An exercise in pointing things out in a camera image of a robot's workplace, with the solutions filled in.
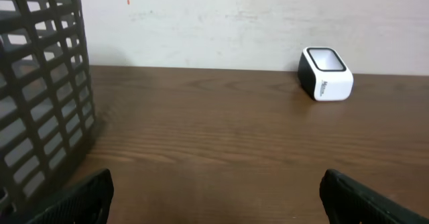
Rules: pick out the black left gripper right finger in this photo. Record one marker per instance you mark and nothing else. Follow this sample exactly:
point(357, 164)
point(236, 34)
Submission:
point(347, 201)

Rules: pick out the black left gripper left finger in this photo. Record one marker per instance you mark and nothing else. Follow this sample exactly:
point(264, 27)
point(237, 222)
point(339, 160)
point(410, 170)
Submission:
point(88, 201)

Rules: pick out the white barcode scanner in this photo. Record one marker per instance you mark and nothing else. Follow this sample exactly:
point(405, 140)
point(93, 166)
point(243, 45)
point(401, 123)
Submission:
point(323, 75)

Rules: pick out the dark grey plastic basket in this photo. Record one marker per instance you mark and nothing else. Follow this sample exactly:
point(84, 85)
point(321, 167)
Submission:
point(47, 109)

